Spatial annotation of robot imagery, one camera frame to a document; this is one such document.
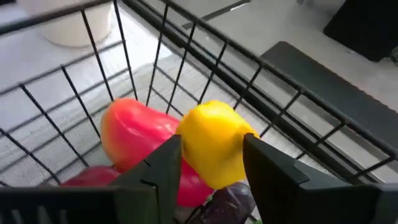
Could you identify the red yellow apple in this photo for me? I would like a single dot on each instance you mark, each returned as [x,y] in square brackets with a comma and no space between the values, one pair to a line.
[90,176]

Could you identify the grey woven placemat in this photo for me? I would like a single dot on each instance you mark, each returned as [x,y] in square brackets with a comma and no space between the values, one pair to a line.
[46,146]

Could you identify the orange-red bell pepper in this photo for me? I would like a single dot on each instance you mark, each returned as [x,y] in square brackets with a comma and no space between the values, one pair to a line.
[136,130]

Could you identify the yellow bell pepper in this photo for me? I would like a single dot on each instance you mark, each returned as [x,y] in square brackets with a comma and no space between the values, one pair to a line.
[214,140]

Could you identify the black floor cabinet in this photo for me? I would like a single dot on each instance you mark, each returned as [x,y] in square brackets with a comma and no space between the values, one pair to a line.
[367,28]

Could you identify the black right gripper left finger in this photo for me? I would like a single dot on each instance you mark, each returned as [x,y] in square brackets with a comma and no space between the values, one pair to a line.
[161,174]

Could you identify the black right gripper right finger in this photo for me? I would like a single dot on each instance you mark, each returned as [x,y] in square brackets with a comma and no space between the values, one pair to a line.
[280,193]

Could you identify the white cylindrical plant pot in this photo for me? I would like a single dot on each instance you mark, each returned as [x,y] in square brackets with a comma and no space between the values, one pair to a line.
[71,28]

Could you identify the dark purple eggplant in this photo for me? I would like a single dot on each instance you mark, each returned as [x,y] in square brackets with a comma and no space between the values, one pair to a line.
[227,202]

